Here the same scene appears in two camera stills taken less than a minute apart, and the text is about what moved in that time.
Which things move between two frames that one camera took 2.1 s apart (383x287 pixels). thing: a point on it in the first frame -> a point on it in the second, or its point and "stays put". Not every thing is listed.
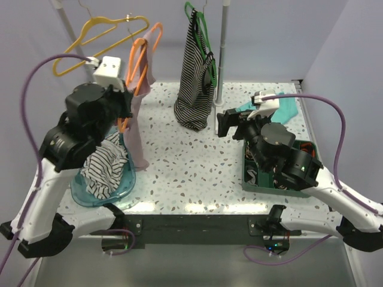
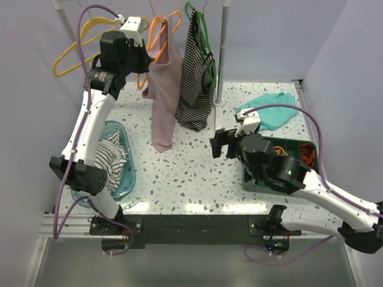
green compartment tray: (255, 180) stays put
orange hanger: (122, 127) -> (157, 24)
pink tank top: (139, 75) -> (163, 88)
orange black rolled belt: (308, 147) stays put
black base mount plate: (161, 229) stays put
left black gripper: (109, 90) -> (146, 60)
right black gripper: (231, 118) -> (221, 139)
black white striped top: (194, 99) stays put
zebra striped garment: (103, 168) stays put
